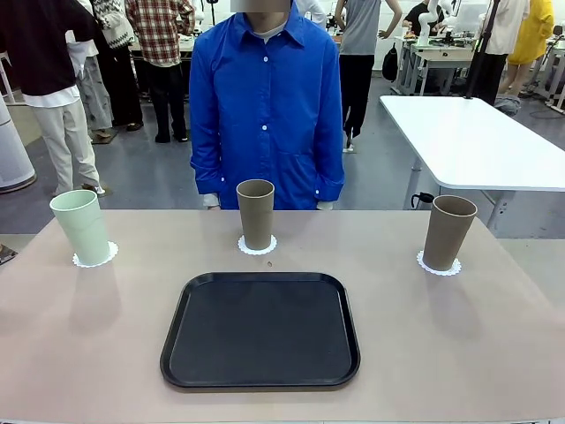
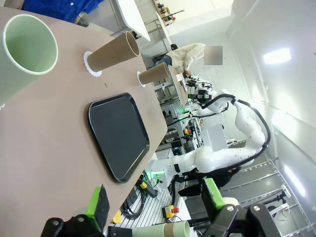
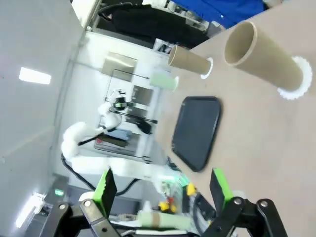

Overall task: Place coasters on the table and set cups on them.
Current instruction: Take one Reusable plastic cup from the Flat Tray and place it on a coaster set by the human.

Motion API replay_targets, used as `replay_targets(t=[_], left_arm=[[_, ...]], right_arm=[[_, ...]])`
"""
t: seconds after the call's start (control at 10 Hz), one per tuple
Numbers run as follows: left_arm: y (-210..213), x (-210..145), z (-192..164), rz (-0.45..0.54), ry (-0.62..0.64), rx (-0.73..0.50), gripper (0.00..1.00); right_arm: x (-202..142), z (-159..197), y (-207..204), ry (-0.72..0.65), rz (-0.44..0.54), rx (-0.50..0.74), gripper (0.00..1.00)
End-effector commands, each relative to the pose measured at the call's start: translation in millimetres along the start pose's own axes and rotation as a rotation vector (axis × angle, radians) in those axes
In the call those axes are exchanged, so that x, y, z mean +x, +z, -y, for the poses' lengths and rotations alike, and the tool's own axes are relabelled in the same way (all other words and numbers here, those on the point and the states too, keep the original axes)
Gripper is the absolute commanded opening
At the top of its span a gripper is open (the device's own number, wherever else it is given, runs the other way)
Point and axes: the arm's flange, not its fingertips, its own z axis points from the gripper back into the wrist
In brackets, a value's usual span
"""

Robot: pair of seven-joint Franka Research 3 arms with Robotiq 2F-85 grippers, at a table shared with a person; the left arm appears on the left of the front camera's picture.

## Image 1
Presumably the person in black shirt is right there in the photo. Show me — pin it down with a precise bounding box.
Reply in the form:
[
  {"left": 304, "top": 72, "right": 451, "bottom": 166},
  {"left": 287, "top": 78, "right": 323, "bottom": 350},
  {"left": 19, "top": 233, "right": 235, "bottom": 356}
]
[{"left": 0, "top": 0, "right": 107, "bottom": 196}]

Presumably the grey lab desk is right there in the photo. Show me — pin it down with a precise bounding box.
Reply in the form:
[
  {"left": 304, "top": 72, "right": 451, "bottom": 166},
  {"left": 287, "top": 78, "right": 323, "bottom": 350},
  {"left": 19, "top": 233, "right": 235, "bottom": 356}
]
[{"left": 395, "top": 34, "right": 480, "bottom": 96}]

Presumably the person in plaid shirt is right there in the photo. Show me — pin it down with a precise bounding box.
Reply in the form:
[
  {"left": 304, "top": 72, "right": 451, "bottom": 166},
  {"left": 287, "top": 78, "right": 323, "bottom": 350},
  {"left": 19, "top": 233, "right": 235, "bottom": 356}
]
[{"left": 124, "top": 0, "right": 198, "bottom": 143}]

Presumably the black tripod pole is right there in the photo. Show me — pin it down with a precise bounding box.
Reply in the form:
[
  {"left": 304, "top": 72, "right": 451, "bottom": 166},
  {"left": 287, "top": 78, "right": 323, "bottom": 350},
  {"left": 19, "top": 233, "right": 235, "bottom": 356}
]
[{"left": 463, "top": 0, "right": 502, "bottom": 101}]

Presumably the person in yellow coat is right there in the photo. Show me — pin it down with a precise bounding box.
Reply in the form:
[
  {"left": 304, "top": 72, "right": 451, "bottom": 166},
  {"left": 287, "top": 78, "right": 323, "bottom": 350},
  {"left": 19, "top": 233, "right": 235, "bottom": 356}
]
[{"left": 497, "top": 0, "right": 556, "bottom": 110}]

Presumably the person in grey trousers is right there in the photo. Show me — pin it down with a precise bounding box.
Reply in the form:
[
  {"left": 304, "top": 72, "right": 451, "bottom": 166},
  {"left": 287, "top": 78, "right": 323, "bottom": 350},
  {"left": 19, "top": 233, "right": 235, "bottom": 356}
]
[{"left": 64, "top": 26, "right": 114, "bottom": 145}]

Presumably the seated person in black top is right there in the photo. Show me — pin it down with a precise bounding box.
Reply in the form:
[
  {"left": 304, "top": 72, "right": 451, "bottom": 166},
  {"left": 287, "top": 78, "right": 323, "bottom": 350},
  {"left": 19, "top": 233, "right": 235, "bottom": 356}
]
[{"left": 402, "top": 4, "right": 432, "bottom": 36}]

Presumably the white table with rounded corners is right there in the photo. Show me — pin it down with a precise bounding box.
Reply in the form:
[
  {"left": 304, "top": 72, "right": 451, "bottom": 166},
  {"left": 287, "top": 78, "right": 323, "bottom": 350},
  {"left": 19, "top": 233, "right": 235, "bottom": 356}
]
[{"left": 379, "top": 95, "right": 565, "bottom": 238}]

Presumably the person in zigzag sweater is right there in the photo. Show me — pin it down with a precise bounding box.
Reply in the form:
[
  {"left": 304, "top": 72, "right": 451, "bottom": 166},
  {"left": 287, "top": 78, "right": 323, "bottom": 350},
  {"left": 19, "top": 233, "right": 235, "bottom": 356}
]
[{"left": 90, "top": 0, "right": 145, "bottom": 133}]

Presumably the person's right forearm blue sleeve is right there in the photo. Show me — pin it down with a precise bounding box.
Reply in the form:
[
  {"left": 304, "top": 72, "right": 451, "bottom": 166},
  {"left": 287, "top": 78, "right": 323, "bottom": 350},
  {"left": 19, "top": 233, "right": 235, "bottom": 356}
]
[{"left": 189, "top": 127, "right": 224, "bottom": 209}]

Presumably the grey bundle on floor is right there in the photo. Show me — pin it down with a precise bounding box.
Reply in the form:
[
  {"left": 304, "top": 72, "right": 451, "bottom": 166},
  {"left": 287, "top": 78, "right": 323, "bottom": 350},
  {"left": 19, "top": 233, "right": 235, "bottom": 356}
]
[{"left": 493, "top": 93, "right": 522, "bottom": 117}]

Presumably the white cylindrical air purifier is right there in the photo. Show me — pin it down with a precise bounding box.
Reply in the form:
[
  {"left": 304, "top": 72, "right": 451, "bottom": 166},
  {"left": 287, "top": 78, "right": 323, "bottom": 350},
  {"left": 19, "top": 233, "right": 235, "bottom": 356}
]
[{"left": 0, "top": 95, "right": 37, "bottom": 194}]

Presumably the person in blue shirt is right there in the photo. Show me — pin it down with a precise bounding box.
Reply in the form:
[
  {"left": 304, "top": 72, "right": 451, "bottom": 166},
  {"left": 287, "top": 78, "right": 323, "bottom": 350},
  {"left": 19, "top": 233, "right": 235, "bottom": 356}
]
[{"left": 188, "top": 0, "right": 346, "bottom": 211}]

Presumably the black plastic serving tray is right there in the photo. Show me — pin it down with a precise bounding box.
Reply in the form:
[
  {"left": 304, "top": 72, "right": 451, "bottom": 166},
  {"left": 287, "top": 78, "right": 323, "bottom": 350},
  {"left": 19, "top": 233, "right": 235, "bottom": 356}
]
[{"left": 159, "top": 271, "right": 361, "bottom": 390}]

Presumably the tall pale green cup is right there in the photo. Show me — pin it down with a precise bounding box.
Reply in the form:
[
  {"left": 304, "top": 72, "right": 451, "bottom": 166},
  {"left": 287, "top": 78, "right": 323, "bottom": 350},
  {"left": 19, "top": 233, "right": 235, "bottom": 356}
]
[{"left": 49, "top": 189, "right": 111, "bottom": 268}]

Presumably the person's left forearm blue sleeve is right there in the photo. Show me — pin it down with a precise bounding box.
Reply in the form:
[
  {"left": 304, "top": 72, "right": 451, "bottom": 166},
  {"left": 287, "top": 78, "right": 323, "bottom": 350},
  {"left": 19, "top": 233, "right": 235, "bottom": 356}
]
[{"left": 308, "top": 127, "right": 346, "bottom": 211}]

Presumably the person in white shirt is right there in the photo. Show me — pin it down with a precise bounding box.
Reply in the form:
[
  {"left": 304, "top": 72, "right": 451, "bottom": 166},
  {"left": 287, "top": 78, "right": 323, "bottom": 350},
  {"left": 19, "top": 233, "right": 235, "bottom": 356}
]
[{"left": 467, "top": 0, "right": 531, "bottom": 107}]

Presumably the person in grey sleeveless top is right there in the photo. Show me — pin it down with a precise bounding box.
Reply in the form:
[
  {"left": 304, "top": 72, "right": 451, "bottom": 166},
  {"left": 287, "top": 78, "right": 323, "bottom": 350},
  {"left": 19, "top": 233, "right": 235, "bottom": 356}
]
[{"left": 335, "top": 0, "right": 403, "bottom": 154}]

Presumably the white scalloped paper coaster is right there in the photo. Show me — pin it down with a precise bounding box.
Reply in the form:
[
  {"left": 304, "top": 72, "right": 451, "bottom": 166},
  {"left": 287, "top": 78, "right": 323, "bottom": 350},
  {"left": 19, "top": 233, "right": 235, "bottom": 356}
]
[
  {"left": 72, "top": 240, "right": 120, "bottom": 269},
  {"left": 237, "top": 233, "right": 278, "bottom": 256},
  {"left": 417, "top": 249, "right": 463, "bottom": 277}
]

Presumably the black backpack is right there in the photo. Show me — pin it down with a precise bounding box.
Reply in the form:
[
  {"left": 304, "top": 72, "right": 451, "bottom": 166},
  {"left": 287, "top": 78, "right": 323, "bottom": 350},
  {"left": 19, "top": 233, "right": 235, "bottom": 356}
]
[{"left": 381, "top": 42, "right": 401, "bottom": 82}]

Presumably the tall brown cup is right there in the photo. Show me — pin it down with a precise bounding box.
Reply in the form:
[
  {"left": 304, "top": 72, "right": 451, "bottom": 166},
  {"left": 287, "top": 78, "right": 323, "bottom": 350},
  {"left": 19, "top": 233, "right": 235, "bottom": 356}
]
[
  {"left": 236, "top": 178, "right": 276, "bottom": 251},
  {"left": 422, "top": 194, "right": 478, "bottom": 272}
]

